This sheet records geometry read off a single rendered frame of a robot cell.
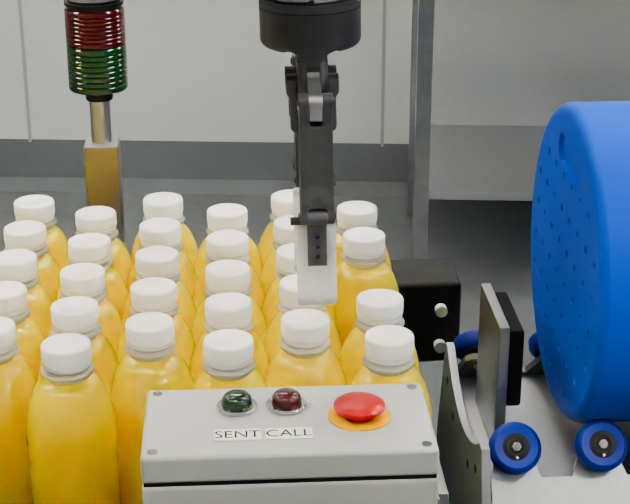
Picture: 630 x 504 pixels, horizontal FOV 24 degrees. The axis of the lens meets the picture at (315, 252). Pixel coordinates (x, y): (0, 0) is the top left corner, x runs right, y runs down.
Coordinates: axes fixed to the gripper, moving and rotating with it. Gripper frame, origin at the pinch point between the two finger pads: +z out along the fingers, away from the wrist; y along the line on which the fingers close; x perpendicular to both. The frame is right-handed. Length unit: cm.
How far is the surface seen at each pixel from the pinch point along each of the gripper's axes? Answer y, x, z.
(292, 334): -1.3, 1.9, 6.5
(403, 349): -4.8, -6.5, 6.5
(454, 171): 275, -50, 84
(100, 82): 46, 21, -2
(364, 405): -16.5, -2.6, 5.2
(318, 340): -1.3, -0.1, 7.1
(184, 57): 350, 26, 68
